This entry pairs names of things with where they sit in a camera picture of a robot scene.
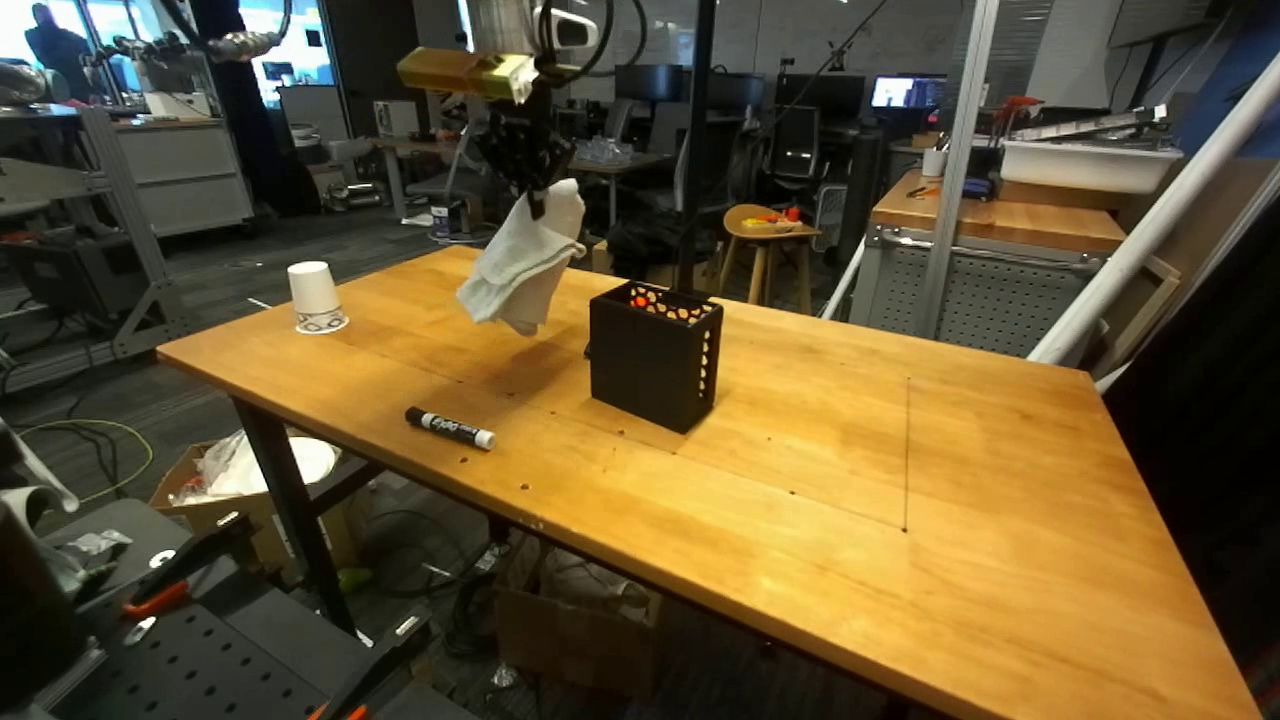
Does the white upright frame post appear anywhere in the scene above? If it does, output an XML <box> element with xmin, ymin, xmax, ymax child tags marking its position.
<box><xmin>917</xmin><ymin>0</ymin><xmax>1006</xmax><ymax>339</ymax></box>

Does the cardboard box with plastic bag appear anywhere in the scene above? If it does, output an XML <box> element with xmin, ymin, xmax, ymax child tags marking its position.
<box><xmin>150</xmin><ymin>430</ymin><xmax>367</xmax><ymax>579</ymax></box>

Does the white slanted frame beam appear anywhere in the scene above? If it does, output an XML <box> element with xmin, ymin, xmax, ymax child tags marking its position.
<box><xmin>1024</xmin><ymin>52</ymin><xmax>1280</xmax><ymax>373</ymax></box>

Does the round wooden stool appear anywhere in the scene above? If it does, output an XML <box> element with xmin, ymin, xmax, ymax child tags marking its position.
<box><xmin>718</xmin><ymin>200</ymin><xmax>821</xmax><ymax>310</ymax></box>

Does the black office chair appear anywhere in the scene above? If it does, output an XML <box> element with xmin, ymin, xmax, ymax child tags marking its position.
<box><xmin>766</xmin><ymin>100</ymin><xmax>828</xmax><ymax>192</ymax></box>

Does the black perforated tool cart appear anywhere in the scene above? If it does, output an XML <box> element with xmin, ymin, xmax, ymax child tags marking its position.
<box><xmin>0</xmin><ymin>497</ymin><xmax>473</xmax><ymax>720</ymax></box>

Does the white terry towel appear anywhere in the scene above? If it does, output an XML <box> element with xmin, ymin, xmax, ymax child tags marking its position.
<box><xmin>454</xmin><ymin>177</ymin><xmax>594</xmax><ymax>339</ymax></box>

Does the pale floor cable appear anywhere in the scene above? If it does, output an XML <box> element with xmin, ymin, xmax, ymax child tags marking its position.
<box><xmin>6</xmin><ymin>416</ymin><xmax>159</xmax><ymax>512</ymax></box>

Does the grey metal shelf frame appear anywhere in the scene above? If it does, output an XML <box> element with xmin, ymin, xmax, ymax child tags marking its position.
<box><xmin>0</xmin><ymin>100</ymin><xmax>191</xmax><ymax>395</ymax></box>

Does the black square basket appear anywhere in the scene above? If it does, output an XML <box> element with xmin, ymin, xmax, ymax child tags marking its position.
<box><xmin>583</xmin><ymin>275</ymin><xmax>727</xmax><ymax>436</ymax></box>

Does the lit computer monitor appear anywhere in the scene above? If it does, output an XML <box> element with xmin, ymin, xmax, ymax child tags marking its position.
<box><xmin>870</xmin><ymin>72</ymin><xmax>948</xmax><ymax>115</ymax></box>

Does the person in dark clothes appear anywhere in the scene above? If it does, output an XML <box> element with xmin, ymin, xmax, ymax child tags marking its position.
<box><xmin>16</xmin><ymin>0</ymin><xmax>99</xmax><ymax>105</ymax></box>

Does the black vertical stand pole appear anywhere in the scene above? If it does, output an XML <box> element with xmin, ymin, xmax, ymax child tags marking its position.
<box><xmin>677</xmin><ymin>0</ymin><xmax>724</xmax><ymax>299</ymax></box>

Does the wooden workbench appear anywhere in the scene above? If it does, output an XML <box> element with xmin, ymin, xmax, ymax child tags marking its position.
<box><xmin>866</xmin><ymin>166</ymin><xmax>1134</xmax><ymax>257</ymax></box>

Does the white plastic tub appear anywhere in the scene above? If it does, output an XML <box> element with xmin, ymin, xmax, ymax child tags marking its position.
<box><xmin>996</xmin><ymin>133</ymin><xmax>1188</xmax><ymax>200</ymax></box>

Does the black marker with white cap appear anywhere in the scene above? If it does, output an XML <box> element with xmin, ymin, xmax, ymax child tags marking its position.
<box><xmin>402</xmin><ymin>404</ymin><xmax>499</xmax><ymax>457</ymax></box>

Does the white paper cup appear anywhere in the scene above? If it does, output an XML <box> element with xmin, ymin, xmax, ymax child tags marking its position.
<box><xmin>285</xmin><ymin>257</ymin><xmax>354</xmax><ymax>339</ymax></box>

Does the grey perforated bench panel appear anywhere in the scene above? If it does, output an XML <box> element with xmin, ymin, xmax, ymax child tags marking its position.
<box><xmin>821</xmin><ymin>225</ymin><xmax>1184</xmax><ymax>363</ymax></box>

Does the dark background desk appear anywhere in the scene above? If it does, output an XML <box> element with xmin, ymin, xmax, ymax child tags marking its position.
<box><xmin>574</xmin><ymin>135</ymin><xmax>682</xmax><ymax>238</ymax></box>

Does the brown cardboard box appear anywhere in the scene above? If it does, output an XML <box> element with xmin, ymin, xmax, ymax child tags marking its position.
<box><xmin>491</xmin><ymin>531</ymin><xmax>671</xmax><ymax>703</ymax></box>

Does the white drawer cabinet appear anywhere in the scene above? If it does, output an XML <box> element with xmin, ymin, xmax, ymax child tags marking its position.
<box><xmin>112</xmin><ymin>115</ymin><xmax>255</xmax><ymax>239</ymax></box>

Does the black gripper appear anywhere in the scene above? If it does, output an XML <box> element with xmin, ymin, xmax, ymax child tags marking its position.
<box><xmin>473</xmin><ymin>91</ymin><xmax>576</xmax><ymax>225</ymax></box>

